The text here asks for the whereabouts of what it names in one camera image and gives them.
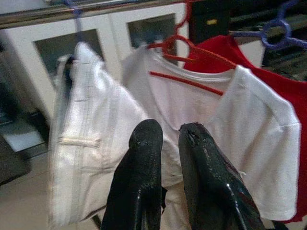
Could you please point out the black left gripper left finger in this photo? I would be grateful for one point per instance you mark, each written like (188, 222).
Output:
(139, 182)

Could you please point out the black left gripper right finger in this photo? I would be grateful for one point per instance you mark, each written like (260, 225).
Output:
(211, 191)

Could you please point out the red plastic hanger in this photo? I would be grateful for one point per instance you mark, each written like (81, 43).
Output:
(187, 83)

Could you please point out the blue plastic hanger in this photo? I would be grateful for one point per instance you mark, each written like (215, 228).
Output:
(78, 26)
(273, 44)

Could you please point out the white T-shirt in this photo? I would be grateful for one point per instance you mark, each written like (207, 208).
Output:
(251, 119)

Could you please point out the white seamed shirt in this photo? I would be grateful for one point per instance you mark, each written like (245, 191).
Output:
(91, 107)

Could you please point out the red T-shirt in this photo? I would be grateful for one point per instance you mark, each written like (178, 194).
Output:
(283, 86)

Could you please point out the white glass-door cabinet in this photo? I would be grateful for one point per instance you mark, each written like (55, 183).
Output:
(115, 36)

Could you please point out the dark grey appliance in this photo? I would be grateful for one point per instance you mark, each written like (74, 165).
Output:
(9, 100)

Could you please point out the dark shelf rack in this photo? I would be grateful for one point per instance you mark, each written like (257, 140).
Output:
(295, 60)

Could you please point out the black box yellow label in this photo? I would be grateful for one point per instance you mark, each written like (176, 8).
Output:
(204, 33)

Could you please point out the metal clothes rail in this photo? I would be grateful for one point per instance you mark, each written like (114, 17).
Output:
(96, 9)

